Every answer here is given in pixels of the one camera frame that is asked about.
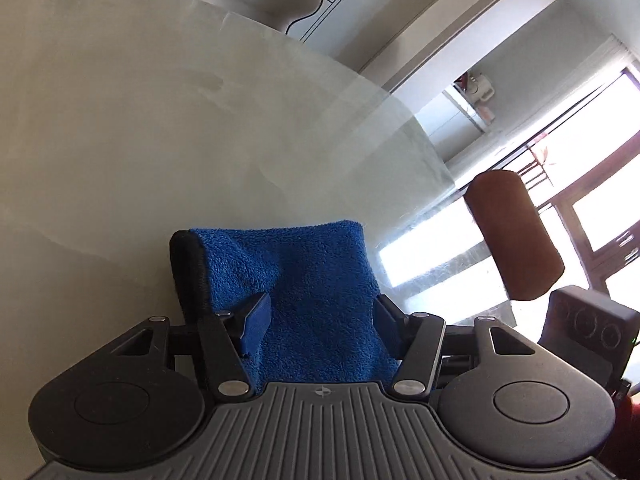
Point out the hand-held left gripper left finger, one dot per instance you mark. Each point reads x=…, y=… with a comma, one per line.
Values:
x=252, y=325

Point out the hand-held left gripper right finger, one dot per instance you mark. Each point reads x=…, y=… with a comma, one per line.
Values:
x=387, y=317

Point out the blue towel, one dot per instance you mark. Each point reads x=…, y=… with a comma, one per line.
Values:
x=310, y=270

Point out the dark red cloth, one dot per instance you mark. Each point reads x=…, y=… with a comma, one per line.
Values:
x=627, y=440

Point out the white side counter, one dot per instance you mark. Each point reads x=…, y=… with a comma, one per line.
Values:
x=450, y=120

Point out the white kettle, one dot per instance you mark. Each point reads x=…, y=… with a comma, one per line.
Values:
x=480, y=92

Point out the brown window frame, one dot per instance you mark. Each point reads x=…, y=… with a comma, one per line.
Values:
x=585, y=195

